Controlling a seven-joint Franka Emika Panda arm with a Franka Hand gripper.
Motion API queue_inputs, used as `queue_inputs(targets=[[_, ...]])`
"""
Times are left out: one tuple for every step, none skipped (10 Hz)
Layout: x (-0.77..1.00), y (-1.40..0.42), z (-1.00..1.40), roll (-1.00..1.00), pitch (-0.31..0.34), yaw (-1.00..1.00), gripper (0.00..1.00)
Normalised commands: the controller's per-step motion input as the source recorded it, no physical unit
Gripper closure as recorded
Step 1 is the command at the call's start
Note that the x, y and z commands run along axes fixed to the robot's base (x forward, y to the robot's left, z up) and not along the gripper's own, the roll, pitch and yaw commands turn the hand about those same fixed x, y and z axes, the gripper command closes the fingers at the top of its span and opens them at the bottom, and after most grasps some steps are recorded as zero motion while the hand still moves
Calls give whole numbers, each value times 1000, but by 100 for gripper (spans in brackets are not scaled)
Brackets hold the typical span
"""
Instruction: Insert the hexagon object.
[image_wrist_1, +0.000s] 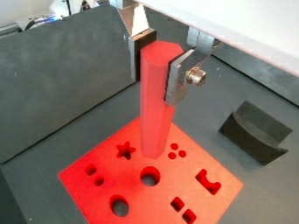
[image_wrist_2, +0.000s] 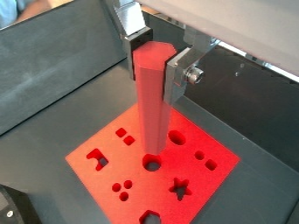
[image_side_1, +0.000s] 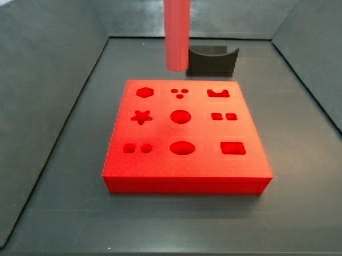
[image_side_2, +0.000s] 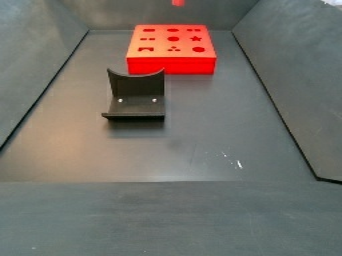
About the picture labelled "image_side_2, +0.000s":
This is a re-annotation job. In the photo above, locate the red hexagon object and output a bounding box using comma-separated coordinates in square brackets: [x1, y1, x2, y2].
[173, 0, 185, 7]

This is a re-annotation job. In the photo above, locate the black curved holder stand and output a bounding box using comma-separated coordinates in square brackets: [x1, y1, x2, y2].
[102, 69, 166, 120]

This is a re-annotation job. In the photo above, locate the red shape sorter box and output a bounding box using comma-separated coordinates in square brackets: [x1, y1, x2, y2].
[126, 24, 217, 75]

